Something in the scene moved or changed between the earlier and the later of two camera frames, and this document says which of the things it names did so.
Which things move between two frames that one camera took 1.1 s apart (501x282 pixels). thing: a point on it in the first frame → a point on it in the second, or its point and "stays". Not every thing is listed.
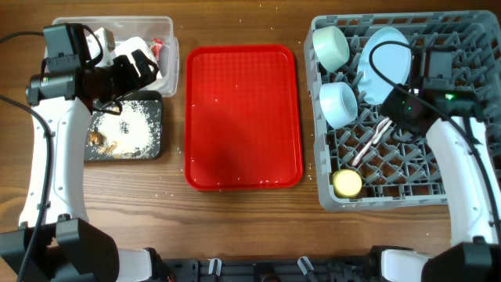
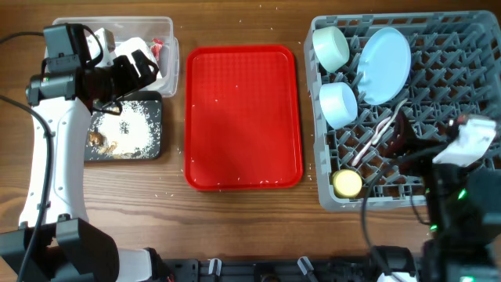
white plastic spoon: x=382 y=132 stays
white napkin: x=127 y=45 stays
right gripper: x=397 y=108 → x=412 y=142
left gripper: x=131 y=81 stays
